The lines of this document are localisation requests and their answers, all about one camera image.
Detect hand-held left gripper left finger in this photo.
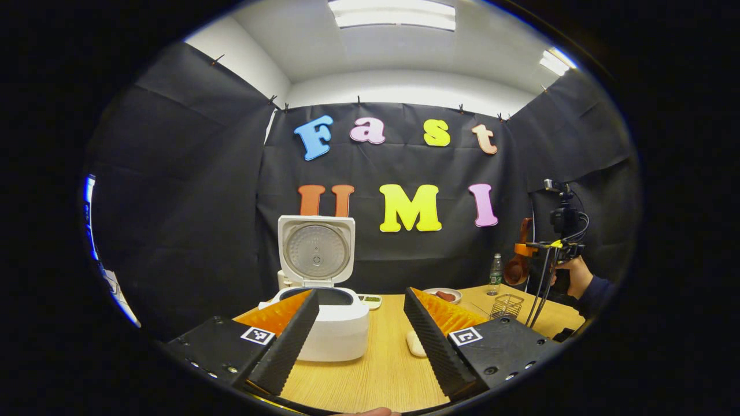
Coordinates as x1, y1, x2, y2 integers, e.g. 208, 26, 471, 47
165, 289, 320, 397

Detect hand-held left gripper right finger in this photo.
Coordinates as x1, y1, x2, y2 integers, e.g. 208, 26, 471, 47
403, 287, 563, 401

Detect white rice pile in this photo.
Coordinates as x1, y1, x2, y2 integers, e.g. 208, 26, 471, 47
406, 330, 428, 358

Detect brown wooden spoon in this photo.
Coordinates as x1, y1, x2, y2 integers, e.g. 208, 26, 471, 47
504, 218, 534, 287

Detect white rice cooker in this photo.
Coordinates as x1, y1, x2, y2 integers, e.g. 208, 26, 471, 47
258, 215, 371, 362

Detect wire chopstick holder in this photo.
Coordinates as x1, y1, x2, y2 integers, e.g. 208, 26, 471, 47
490, 294, 526, 320

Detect clear plastic water bottle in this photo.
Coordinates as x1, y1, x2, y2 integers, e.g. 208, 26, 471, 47
489, 253, 504, 296

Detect white round plate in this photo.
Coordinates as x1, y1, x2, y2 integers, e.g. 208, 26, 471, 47
423, 288, 463, 305

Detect small ceiling light panel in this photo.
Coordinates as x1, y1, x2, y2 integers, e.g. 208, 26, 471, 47
539, 49, 574, 77

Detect black backdrop cloth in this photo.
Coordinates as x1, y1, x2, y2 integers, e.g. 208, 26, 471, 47
84, 40, 640, 343

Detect large ceiling light panel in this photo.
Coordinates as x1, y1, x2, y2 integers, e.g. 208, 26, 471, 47
328, 0, 457, 31

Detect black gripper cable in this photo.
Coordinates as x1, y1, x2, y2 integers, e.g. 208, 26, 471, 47
523, 248, 559, 330

